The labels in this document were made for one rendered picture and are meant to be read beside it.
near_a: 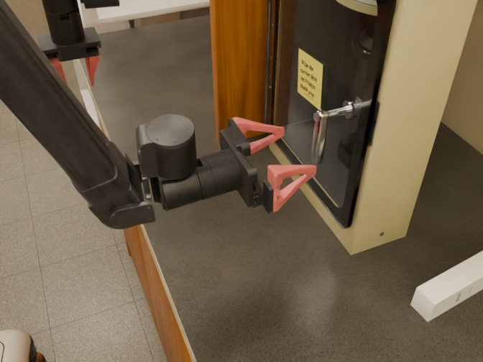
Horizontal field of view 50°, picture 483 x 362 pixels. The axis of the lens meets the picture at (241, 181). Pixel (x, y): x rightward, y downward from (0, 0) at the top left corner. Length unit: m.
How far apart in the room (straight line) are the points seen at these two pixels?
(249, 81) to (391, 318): 0.52
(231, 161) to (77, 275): 1.53
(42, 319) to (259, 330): 1.37
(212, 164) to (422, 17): 0.31
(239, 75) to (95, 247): 1.36
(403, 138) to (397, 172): 0.06
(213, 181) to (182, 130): 0.09
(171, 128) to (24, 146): 2.28
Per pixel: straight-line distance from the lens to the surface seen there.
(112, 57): 1.47
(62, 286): 2.12
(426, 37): 0.68
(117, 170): 0.61
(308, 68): 0.82
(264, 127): 0.74
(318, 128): 0.72
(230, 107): 1.05
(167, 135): 0.61
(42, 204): 2.48
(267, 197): 0.67
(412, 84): 0.71
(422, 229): 0.96
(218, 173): 0.66
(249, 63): 1.02
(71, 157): 0.59
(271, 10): 0.92
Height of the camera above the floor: 1.59
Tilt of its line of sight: 41 degrees down
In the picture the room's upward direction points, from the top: straight up
